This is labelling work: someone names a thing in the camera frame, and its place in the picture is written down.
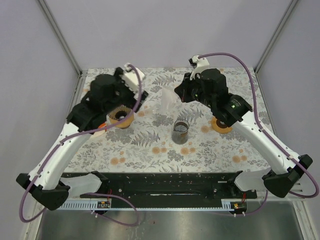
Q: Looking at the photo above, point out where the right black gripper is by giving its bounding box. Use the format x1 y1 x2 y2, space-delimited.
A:
174 72 215 109

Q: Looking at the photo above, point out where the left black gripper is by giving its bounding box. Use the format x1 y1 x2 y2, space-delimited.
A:
103 67 148 114

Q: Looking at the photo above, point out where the white paper coffee filter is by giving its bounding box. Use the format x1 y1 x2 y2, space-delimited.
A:
160 86 177 114

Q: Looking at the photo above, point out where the clear glass dripper cone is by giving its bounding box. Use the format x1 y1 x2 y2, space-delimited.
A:
149 104 162 116

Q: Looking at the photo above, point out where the grey glass carafe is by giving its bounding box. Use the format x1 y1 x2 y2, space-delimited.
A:
171 119 189 145

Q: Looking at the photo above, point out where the orange coffee filter pack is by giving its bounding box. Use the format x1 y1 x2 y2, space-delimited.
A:
91 122 108 138

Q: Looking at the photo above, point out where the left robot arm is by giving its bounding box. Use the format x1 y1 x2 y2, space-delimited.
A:
16 67 148 211

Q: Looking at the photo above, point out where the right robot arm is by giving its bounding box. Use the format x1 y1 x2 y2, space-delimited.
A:
174 68 313 198

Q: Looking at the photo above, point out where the floral tablecloth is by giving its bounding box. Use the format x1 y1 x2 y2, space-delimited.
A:
66 67 269 172

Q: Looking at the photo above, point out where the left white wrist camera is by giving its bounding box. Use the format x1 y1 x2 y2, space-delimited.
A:
113 62 139 94

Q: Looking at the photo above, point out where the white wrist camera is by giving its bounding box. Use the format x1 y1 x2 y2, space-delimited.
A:
113 62 139 94
189 55 210 80

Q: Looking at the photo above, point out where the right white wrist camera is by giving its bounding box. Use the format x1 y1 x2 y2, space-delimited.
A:
189 55 210 80

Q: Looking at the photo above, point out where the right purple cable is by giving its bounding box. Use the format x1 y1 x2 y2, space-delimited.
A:
197 52 320 218

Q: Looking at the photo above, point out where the purple cable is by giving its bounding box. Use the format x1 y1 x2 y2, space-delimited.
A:
19 64 144 227
197 52 320 218

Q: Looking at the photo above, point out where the right aluminium frame post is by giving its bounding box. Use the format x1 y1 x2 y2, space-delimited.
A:
253 0 300 74

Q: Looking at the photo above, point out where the aluminium frame post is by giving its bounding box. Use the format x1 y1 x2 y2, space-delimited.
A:
253 0 300 74
36 0 83 76

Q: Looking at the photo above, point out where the left aluminium frame post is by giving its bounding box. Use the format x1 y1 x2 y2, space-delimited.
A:
36 0 83 76

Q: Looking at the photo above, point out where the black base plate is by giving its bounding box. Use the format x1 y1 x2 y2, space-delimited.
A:
67 172 257 209

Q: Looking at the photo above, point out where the aluminium front rail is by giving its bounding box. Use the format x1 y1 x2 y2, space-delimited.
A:
254 179 307 201

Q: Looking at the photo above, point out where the white slotted cable duct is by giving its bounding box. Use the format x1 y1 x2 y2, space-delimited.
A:
58 195 235 212

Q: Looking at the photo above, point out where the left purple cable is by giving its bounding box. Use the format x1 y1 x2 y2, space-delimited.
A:
19 64 144 227

